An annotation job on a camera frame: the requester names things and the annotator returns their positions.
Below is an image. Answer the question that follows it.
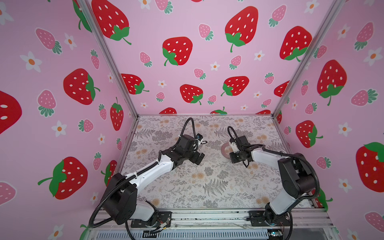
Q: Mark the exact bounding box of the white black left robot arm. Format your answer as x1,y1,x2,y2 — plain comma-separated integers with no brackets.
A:
102,134,206,226

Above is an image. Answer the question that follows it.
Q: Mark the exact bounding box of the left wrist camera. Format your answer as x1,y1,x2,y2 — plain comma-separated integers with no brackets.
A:
196,134,208,146

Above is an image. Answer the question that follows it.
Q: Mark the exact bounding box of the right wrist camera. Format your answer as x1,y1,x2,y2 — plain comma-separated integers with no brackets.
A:
229,142,238,153

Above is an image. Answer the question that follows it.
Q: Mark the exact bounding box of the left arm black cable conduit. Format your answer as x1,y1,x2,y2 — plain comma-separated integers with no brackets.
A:
88,117,199,229

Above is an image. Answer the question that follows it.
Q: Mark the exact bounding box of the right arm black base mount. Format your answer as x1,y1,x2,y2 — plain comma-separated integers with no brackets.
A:
246,211,292,227

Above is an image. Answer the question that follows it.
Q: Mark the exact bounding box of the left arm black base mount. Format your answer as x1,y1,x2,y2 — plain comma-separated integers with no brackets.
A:
130,211,172,228

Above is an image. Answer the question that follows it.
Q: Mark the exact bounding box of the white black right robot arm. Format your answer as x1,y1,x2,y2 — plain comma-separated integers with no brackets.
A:
229,136,320,226

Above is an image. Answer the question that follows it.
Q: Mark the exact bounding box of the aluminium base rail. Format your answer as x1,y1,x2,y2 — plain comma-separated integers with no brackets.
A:
85,209,341,240

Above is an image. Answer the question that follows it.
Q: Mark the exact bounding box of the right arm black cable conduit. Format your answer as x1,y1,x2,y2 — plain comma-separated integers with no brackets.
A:
227,125,320,200

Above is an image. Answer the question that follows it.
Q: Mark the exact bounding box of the aluminium corner post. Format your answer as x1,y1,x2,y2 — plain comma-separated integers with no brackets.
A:
79,1,138,119
272,0,345,120

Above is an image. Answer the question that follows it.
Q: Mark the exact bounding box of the aluminium corner post right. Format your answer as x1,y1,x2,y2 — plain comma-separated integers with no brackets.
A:
272,0,345,120

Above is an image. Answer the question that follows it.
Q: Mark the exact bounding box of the aluminium corner post left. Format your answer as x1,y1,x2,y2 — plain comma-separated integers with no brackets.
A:
79,1,138,119

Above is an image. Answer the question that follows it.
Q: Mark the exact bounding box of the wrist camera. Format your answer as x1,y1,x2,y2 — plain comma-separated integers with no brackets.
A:
229,142,238,153
196,134,208,146

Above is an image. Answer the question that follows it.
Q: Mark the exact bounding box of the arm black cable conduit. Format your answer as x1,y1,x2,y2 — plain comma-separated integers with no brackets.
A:
88,117,199,229
227,125,320,200

